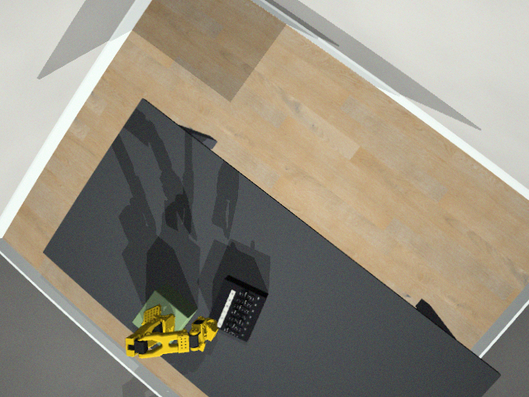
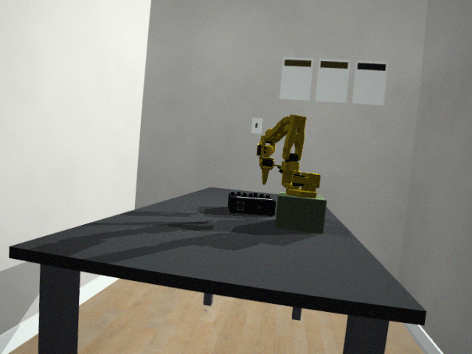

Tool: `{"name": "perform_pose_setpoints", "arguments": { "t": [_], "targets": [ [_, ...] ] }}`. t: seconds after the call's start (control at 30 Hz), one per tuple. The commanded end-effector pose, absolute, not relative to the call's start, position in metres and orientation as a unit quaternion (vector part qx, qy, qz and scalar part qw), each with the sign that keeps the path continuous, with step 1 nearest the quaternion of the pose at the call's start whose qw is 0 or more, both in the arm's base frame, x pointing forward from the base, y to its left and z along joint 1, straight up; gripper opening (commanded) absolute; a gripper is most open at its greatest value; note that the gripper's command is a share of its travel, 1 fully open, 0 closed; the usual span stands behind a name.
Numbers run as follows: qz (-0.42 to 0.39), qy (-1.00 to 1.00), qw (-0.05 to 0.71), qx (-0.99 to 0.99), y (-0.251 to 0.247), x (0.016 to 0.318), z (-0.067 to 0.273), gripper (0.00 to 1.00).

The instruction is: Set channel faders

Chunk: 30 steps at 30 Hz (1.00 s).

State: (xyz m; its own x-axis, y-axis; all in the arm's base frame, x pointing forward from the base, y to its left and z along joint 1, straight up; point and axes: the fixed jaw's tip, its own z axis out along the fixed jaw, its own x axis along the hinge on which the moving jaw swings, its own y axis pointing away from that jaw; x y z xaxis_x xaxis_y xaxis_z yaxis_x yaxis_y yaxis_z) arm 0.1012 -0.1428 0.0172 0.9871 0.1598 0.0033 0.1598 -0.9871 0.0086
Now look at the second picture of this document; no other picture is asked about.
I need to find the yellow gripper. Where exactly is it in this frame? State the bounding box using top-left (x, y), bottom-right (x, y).
top-left (259, 156), bottom-right (282, 185)

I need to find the black lighting desk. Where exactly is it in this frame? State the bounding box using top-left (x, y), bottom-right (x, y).
top-left (228, 192), bottom-right (276, 216)

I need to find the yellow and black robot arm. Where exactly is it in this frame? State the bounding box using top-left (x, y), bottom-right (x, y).
top-left (257, 114), bottom-right (319, 198)

